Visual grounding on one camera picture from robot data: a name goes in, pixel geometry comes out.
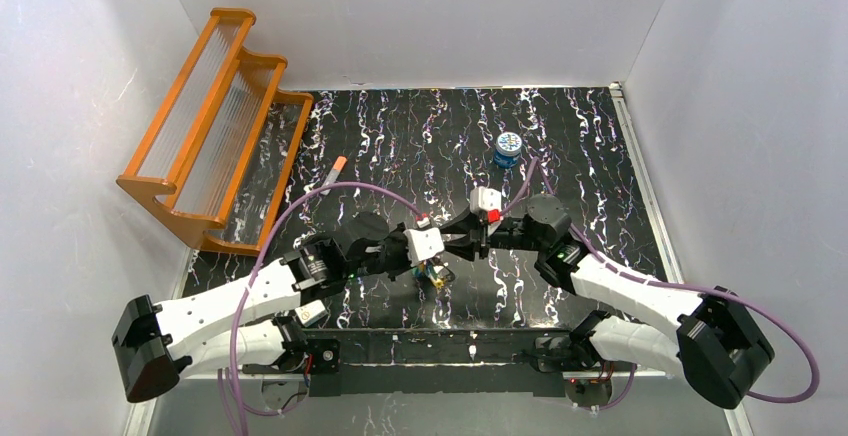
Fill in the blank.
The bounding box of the white metal keyring plate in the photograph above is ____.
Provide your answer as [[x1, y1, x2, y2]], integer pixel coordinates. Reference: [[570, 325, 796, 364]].
[[413, 257, 456, 289]]

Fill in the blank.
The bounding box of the blue tagged key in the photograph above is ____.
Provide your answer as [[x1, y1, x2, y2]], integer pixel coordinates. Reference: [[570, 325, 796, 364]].
[[420, 261, 437, 277]]

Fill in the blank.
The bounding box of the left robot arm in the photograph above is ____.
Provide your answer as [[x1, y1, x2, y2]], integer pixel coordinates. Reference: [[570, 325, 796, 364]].
[[110, 213, 444, 403]]

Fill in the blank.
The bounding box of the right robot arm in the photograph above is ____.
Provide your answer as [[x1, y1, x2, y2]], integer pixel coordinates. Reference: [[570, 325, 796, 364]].
[[440, 194, 775, 409]]

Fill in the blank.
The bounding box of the orange capped white highlighter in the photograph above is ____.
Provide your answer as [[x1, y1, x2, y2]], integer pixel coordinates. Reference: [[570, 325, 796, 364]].
[[321, 156, 347, 195]]

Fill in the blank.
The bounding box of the blue round tin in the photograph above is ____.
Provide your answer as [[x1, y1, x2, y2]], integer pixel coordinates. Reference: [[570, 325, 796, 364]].
[[493, 131, 524, 169]]

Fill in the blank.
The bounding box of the orange wooden tiered rack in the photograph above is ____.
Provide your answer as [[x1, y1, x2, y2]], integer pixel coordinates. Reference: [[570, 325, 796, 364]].
[[116, 7, 314, 256]]

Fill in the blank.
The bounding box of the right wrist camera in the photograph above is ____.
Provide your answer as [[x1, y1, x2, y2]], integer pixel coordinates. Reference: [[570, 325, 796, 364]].
[[469, 186, 502, 224]]

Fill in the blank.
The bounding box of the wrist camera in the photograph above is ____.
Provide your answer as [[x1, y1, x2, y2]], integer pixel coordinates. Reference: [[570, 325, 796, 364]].
[[469, 186, 502, 224], [403, 214, 445, 266]]

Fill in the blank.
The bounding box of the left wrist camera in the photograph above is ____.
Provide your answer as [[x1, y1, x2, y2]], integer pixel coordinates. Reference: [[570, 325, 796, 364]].
[[403, 214, 445, 266]]

